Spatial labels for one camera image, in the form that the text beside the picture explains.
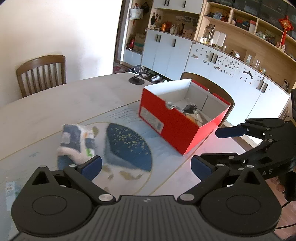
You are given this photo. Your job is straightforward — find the white blue tissue pack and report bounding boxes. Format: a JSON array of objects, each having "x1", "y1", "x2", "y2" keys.
[{"x1": 57, "y1": 124, "x2": 98, "y2": 169}]

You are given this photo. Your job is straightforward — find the yellow plush toy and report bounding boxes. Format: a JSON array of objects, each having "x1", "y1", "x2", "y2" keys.
[{"x1": 185, "y1": 113, "x2": 201, "y2": 126}]

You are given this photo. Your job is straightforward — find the small dark wrapper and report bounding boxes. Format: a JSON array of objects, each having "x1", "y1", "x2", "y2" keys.
[{"x1": 183, "y1": 104, "x2": 198, "y2": 113}]

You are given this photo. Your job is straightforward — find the beige foil snack bag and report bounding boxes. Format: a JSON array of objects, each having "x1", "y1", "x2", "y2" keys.
[{"x1": 191, "y1": 110, "x2": 208, "y2": 126}]

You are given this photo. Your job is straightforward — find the white printed plastic pouch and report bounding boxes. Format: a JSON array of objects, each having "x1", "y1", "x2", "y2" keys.
[{"x1": 166, "y1": 102, "x2": 184, "y2": 113}]

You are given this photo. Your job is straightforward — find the person right hand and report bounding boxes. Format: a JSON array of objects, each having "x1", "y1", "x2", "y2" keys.
[{"x1": 271, "y1": 176, "x2": 285, "y2": 193}]

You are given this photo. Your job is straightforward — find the right wooden chair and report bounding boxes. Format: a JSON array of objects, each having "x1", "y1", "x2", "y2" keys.
[{"x1": 181, "y1": 72, "x2": 235, "y2": 127}]

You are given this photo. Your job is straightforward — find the wooden chair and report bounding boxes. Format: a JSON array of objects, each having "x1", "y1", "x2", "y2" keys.
[
  {"x1": 181, "y1": 72, "x2": 235, "y2": 127},
  {"x1": 16, "y1": 55, "x2": 66, "y2": 97}
]

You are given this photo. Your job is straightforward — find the red cardboard shoe box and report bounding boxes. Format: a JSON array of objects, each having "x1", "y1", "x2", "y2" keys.
[{"x1": 139, "y1": 78, "x2": 230, "y2": 155}]

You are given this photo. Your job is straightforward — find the small light blue carton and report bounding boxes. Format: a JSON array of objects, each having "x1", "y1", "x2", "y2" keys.
[{"x1": 6, "y1": 181, "x2": 21, "y2": 205}]

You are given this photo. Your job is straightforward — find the black phone stand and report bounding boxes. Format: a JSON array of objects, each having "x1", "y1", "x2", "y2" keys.
[{"x1": 128, "y1": 65, "x2": 147, "y2": 85}]

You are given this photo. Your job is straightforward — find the far wooden chair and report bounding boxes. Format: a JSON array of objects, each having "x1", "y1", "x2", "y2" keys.
[{"x1": 16, "y1": 55, "x2": 66, "y2": 97}]

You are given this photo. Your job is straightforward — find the red door rug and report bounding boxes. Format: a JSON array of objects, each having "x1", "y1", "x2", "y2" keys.
[{"x1": 112, "y1": 63, "x2": 129, "y2": 74}]

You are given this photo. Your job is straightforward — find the hanging tote bag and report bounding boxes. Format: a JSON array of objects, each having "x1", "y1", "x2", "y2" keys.
[{"x1": 129, "y1": 5, "x2": 144, "y2": 20}]

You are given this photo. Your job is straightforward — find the white wall cabinets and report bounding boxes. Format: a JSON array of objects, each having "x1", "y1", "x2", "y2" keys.
[{"x1": 123, "y1": 1, "x2": 295, "y2": 125}]

